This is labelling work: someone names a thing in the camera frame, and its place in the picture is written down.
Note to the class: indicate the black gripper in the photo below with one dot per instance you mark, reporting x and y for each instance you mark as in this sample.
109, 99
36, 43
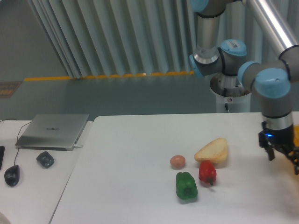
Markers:
282, 138

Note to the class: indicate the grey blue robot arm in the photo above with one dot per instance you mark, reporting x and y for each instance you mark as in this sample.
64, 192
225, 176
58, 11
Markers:
269, 82

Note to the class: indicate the red bell pepper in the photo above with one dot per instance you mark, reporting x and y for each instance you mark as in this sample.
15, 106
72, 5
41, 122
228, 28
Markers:
207, 172

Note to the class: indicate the green bell pepper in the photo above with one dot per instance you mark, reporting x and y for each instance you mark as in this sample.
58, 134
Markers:
186, 186

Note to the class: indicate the yellow plastic basket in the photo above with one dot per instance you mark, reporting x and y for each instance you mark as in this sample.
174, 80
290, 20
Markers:
296, 144

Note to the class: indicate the bread slice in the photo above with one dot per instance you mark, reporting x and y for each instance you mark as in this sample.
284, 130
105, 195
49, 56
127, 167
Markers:
215, 151

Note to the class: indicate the brown egg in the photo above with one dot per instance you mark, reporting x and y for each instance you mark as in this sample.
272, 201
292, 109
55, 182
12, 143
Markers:
177, 161

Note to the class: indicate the white folding partition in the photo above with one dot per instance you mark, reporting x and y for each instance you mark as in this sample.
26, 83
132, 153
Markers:
120, 37

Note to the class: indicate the silver laptop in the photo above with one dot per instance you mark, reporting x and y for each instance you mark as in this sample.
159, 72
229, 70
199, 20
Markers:
53, 132

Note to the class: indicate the dark grey small case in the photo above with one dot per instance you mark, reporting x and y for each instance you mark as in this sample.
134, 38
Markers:
45, 159

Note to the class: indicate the black computer mouse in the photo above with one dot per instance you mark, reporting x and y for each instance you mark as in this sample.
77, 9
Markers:
12, 176

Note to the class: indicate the black device at edge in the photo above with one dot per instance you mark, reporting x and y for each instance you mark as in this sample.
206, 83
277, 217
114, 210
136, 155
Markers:
2, 150

